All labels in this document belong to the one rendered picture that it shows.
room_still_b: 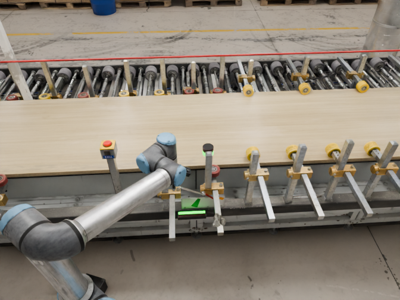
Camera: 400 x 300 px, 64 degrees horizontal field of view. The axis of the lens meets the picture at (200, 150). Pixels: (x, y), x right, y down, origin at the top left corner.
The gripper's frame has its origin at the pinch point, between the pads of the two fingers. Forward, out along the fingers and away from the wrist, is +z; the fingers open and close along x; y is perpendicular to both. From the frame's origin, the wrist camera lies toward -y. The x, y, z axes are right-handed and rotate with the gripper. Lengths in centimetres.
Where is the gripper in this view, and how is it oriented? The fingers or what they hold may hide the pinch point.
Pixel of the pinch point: (174, 188)
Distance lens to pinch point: 174.4
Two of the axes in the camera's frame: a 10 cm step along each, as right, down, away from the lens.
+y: -10.0, 0.4, -0.5
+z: 0.0, 7.4, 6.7
